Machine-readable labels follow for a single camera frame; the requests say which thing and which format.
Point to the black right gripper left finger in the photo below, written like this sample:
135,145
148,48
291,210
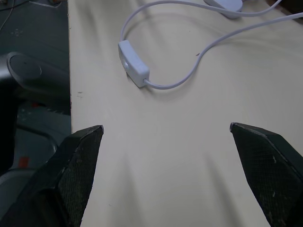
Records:
71,175

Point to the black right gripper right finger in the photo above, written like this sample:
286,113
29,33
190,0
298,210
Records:
267,170

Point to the white lamp base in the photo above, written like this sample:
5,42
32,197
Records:
226,7

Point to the silver robot body part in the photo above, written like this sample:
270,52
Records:
28,71

